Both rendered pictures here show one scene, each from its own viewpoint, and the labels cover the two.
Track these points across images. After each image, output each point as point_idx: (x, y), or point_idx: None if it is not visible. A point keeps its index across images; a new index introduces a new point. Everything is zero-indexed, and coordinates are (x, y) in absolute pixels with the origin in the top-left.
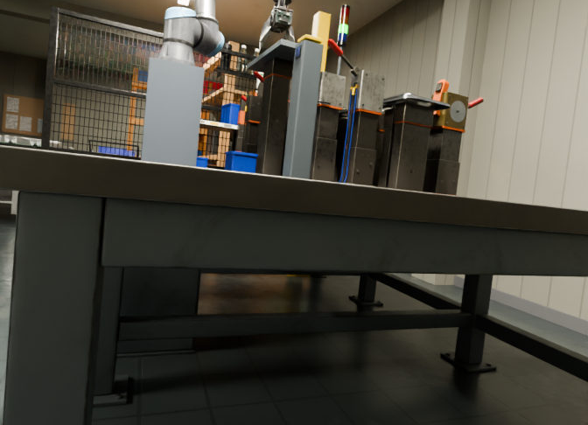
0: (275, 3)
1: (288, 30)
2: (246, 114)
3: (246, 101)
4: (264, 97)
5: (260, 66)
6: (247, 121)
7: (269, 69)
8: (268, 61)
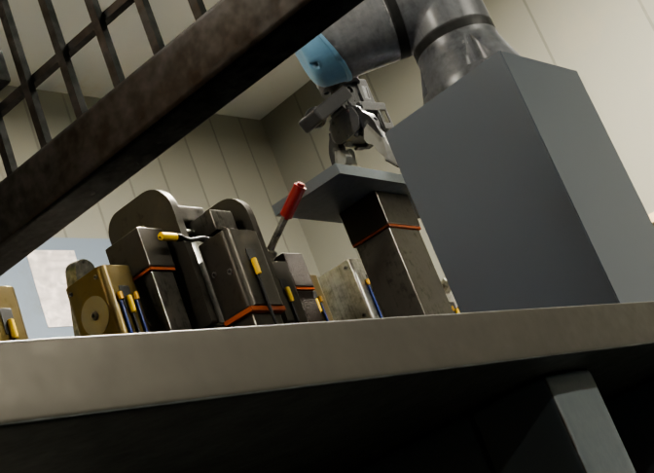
0: (345, 87)
1: (352, 150)
2: (261, 285)
3: (235, 240)
4: (415, 267)
5: (356, 187)
6: (274, 309)
7: (404, 213)
8: (390, 195)
